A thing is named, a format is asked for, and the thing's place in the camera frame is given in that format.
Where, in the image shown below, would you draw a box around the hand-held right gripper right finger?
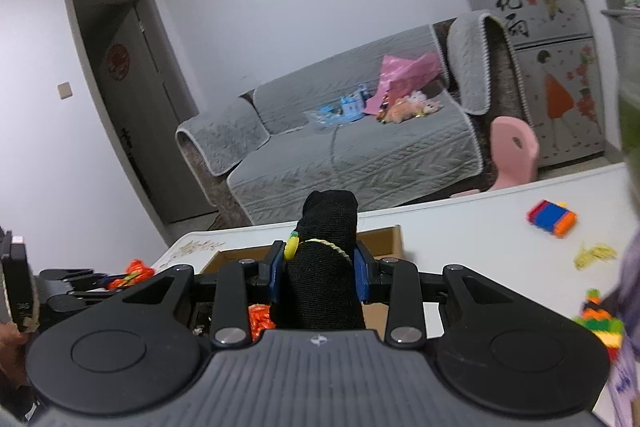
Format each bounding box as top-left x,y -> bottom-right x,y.
352,241 -> 520,349

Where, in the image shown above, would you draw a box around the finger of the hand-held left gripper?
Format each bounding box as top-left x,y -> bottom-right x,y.
39,267 -> 127,293
46,288 -> 127,314

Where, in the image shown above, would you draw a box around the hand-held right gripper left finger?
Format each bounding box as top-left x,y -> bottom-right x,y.
116,241 -> 290,349

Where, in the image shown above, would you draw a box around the cardboard box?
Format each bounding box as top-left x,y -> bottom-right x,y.
204,225 -> 403,340

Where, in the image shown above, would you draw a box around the black sock roll yellow band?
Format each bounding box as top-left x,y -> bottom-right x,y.
274,190 -> 368,333

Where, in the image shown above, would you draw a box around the orange plastic bundle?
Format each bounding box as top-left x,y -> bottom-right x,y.
248,303 -> 275,340
107,259 -> 155,292

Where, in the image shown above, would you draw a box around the white desktop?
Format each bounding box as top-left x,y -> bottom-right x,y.
150,163 -> 640,427

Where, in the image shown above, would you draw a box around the person's left hand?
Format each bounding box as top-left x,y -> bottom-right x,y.
0,323 -> 28,360

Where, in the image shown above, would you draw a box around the grey quilted sofa cover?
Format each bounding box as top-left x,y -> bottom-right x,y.
227,24 -> 483,225

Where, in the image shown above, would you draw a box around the grey quilted armrest cover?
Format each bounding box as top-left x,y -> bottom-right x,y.
175,97 -> 271,178
446,9 -> 516,116

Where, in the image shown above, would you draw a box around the clear blue plastic bag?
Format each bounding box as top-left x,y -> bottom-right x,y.
305,104 -> 351,128

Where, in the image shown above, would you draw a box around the orange plush toy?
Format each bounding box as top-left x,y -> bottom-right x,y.
377,91 -> 443,125

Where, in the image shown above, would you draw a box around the grey door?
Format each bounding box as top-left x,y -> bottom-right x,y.
72,0 -> 221,223

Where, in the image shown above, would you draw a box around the blue toy castle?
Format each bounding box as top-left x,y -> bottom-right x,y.
340,87 -> 371,118

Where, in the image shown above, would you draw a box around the blue orange toy block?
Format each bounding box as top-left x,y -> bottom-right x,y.
526,200 -> 577,239

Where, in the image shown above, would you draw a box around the pink plastic chair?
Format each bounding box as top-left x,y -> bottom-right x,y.
450,116 -> 540,198

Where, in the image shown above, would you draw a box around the pink plastic bag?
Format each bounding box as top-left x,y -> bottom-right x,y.
362,52 -> 443,115

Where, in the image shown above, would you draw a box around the red round door decoration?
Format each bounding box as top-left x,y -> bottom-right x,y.
105,43 -> 132,80

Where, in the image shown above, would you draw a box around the yellow plastic toy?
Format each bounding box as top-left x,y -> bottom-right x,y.
574,243 -> 617,270

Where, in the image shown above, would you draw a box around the grey sofa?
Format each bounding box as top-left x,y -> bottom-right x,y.
175,9 -> 533,228

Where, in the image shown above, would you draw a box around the colourful bead cube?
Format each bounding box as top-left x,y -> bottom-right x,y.
572,289 -> 626,350

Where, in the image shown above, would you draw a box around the purple water bottle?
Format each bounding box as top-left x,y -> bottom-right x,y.
605,227 -> 640,427

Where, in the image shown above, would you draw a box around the flower-decorated fridge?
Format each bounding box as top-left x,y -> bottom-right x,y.
431,0 -> 606,168

